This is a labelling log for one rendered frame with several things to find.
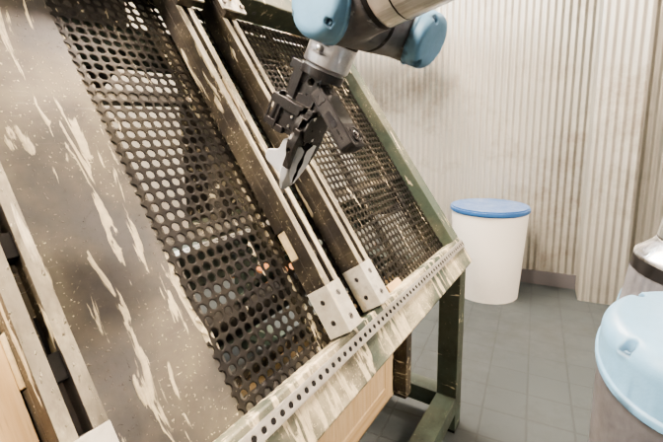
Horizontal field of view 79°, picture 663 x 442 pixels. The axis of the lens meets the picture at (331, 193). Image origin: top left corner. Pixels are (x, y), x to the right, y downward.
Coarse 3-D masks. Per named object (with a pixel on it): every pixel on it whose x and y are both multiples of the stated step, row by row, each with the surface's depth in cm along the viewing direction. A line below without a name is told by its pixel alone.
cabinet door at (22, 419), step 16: (0, 352) 55; (0, 368) 54; (0, 384) 53; (16, 384) 54; (0, 400) 52; (16, 400) 53; (0, 416) 52; (16, 416) 53; (0, 432) 51; (16, 432) 52; (32, 432) 53
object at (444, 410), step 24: (456, 288) 175; (456, 312) 177; (408, 336) 178; (456, 336) 179; (408, 360) 180; (456, 360) 181; (408, 384) 182; (432, 384) 194; (456, 384) 183; (432, 408) 177; (456, 408) 186; (432, 432) 164
